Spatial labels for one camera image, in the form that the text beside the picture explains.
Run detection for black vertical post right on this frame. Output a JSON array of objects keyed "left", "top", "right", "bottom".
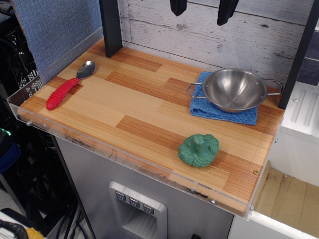
[{"left": 278, "top": 0, "right": 319, "bottom": 110}]

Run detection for blue fabric panel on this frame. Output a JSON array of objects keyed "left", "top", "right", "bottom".
[{"left": 11, "top": 0, "right": 103, "bottom": 84}]

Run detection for clear acrylic edge guard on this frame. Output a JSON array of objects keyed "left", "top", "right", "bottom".
[{"left": 8, "top": 40, "right": 284, "bottom": 217}]

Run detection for stainless steel bowl with handles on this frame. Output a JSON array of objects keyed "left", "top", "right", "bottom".
[{"left": 186, "top": 68, "right": 284, "bottom": 113}]

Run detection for black vertical post left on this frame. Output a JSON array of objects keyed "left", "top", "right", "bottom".
[{"left": 99, "top": 0, "right": 123, "bottom": 58}]

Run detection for silver ice dispenser panel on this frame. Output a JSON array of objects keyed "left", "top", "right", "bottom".
[{"left": 109, "top": 181, "right": 168, "bottom": 239}]

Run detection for spoon with red handle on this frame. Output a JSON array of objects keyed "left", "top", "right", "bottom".
[{"left": 46, "top": 60, "right": 96, "bottom": 110}]

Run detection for silver toy fridge cabinet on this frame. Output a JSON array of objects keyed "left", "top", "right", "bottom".
[{"left": 57, "top": 139, "right": 233, "bottom": 239}]

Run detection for green toy broccoli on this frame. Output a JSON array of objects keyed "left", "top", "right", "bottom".
[{"left": 178, "top": 134, "right": 219, "bottom": 168}]

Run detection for black plastic crate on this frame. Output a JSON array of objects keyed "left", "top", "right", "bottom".
[{"left": 0, "top": 24, "right": 38, "bottom": 94}]

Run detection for black vertical post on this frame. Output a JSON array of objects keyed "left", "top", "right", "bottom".
[
  {"left": 278, "top": 0, "right": 319, "bottom": 110},
  {"left": 99, "top": 0, "right": 123, "bottom": 58}
]

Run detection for white toy sink unit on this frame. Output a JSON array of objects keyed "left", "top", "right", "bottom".
[{"left": 229, "top": 82, "right": 319, "bottom": 239}]

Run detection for blue folded cloth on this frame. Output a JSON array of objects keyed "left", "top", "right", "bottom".
[{"left": 190, "top": 71, "right": 258, "bottom": 125}]

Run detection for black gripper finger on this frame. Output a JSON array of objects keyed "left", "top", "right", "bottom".
[
  {"left": 169, "top": 0, "right": 187, "bottom": 16},
  {"left": 217, "top": 0, "right": 239, "bottom": 26}
]

